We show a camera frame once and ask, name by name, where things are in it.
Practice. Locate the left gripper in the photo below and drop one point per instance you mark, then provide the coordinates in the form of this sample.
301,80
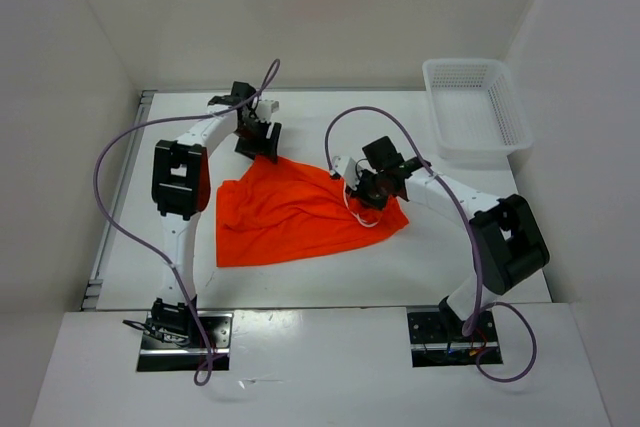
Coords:
249,150

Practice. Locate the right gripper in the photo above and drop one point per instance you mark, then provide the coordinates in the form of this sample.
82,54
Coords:
359,193

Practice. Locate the orange shorts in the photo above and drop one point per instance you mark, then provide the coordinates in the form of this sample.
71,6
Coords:
289,211

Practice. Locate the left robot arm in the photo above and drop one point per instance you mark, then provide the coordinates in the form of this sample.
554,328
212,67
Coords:
181,190

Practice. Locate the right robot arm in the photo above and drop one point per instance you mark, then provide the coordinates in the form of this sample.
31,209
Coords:
507,246

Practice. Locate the white plastic basket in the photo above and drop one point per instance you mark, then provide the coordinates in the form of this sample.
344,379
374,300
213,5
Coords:
476,111

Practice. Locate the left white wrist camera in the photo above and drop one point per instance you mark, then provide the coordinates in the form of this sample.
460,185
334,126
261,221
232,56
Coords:
265,109

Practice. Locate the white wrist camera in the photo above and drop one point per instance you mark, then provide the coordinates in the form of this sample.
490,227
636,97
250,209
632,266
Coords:
346,168
265,109

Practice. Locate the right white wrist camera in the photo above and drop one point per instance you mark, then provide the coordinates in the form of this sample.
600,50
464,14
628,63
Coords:
346,168

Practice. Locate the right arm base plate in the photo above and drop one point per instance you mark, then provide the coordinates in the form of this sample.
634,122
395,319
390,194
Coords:
435,345

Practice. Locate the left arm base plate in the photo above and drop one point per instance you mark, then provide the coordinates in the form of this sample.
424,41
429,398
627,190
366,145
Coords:
165,351

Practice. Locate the aluminium table edge rail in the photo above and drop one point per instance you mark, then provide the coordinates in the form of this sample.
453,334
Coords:
111,211

